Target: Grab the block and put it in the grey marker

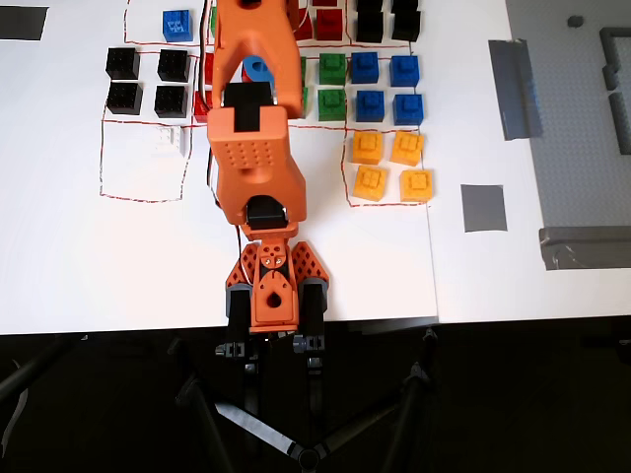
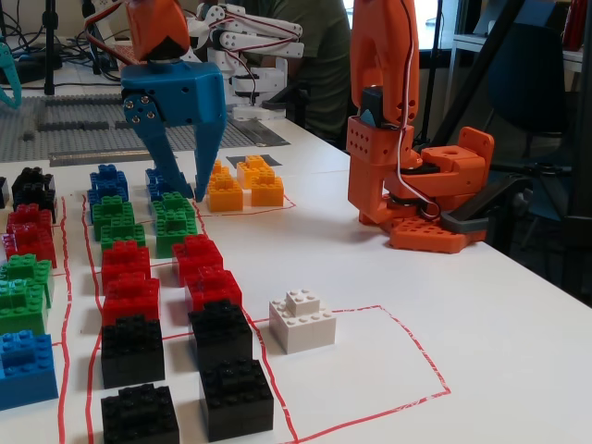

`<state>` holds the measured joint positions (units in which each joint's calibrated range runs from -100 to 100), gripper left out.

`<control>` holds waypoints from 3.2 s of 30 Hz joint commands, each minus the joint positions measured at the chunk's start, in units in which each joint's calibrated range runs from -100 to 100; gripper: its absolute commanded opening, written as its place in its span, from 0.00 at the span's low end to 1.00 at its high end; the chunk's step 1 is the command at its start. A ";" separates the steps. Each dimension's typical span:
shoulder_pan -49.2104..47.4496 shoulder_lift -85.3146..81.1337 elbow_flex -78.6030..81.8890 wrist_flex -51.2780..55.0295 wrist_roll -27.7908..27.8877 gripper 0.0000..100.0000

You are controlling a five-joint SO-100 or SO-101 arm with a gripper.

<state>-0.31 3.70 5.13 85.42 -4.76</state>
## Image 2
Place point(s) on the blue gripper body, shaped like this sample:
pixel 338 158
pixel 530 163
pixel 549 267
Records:
pixel 185 94

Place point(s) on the long grey brick wall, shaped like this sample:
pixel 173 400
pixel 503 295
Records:
pixel 83 101
pixel 69 126

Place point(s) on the blue toy brick block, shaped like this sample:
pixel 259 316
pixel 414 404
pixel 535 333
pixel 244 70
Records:
pixel 108 170
pixel 162 187
pixel 108 192
pixel 25 370

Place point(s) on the black tripod stand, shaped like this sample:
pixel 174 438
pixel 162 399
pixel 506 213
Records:
pixel 481 69

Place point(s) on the person in green shirt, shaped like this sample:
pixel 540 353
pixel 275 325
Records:
pixel 324 69

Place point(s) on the short grey brick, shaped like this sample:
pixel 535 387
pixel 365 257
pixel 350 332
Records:
pixel 124 126

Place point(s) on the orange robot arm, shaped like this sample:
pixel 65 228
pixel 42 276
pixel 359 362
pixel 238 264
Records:
pixel 379 139

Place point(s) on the dark blue chair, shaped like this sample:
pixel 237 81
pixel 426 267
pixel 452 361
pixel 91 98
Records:
pixel 527 78

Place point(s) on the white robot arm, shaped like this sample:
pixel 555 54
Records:
pixel 259 41

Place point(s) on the red toy brick block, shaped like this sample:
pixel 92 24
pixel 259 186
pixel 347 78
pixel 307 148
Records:
pixel 28 213
pixel 30 242
pixel 5 247
pixel 125 259
pixel 215 289
pixel 131 298
pixel 196 254

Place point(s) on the grey table clamp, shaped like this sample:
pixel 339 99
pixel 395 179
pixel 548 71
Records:
pixel 462 226

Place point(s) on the red cylinder object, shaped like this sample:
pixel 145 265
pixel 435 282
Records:
pixel 572 23

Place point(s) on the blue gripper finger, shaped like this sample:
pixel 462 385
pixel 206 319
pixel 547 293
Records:
pixel 148 115
pixel 207 148

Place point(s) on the grey tape patch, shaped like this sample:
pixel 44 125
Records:
pixel 274 160

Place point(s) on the green toy brick block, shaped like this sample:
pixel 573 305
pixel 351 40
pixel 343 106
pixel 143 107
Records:
pixel 111 208
pixel 176 236
pixel 20 310
pixel 168 203
pixel 28 270
pixel 122 233

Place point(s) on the grey studded baseplate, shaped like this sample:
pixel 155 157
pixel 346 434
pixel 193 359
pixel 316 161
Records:
pixel 92 139

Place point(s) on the teal robot gripper claw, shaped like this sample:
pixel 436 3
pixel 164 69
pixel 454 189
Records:
pixel 14 81

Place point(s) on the yellow toy brick block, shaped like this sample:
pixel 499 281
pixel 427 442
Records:
pixel 268 187
pixel 224 194
pixel 250 164
pixel 221 167

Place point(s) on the white toy brick block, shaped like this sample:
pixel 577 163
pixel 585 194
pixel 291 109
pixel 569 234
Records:
pixel 303 324

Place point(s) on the black toy brick block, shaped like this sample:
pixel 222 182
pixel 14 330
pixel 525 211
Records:
pixel 139 416
pixel 131 353
pixel 236 402
pixel 32 196
pixel 37 173
pixel 219 333

